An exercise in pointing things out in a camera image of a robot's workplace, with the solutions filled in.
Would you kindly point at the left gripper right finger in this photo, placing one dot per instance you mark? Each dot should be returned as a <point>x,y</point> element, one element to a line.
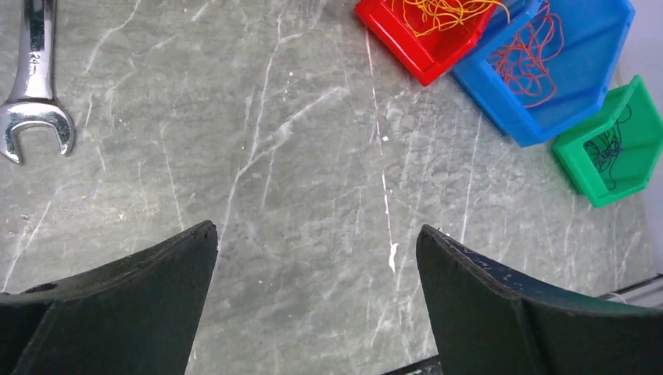
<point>488,318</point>

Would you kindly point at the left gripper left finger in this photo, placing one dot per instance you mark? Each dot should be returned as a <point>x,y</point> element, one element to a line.
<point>136,315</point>

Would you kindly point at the green plastic bin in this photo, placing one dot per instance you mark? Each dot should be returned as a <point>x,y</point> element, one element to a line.
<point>612,154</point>

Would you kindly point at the silver wrench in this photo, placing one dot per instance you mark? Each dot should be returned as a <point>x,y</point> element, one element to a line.
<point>32,101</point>

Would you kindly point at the blue plastic bin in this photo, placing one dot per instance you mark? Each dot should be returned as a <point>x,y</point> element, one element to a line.
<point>548,68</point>

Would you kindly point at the red plastic bin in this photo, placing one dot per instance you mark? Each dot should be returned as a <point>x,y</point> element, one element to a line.
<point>429,36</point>

